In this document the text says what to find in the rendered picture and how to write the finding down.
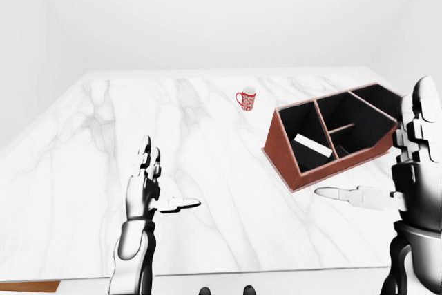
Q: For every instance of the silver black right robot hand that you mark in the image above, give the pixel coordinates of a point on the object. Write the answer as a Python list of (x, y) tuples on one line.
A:
[(418, 157)]

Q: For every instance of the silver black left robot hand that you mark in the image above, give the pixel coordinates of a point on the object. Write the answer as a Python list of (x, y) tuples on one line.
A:
[(138, 198)]

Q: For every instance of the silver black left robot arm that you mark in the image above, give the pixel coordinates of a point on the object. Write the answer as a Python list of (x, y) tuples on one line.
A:
[(133, 257)]

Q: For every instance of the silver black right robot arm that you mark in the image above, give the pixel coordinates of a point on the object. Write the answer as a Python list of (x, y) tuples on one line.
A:
[(412, 260)]

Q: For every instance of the red-brown desk caddy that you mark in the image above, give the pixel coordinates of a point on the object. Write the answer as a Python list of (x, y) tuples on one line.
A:
[(331, 132)]

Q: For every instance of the black book with white pages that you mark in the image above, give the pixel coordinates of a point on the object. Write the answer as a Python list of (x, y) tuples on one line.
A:
[(310, 151)]

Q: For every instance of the small dark rounded shape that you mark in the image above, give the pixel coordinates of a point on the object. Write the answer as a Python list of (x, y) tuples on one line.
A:
[(249, 289), (204, 291)]

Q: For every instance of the brown wooden strip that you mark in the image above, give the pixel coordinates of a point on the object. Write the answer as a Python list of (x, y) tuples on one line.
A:
[(29, 286)]

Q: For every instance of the red white patterned mug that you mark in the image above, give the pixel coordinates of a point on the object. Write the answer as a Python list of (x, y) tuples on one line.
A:
[(246, 99)]

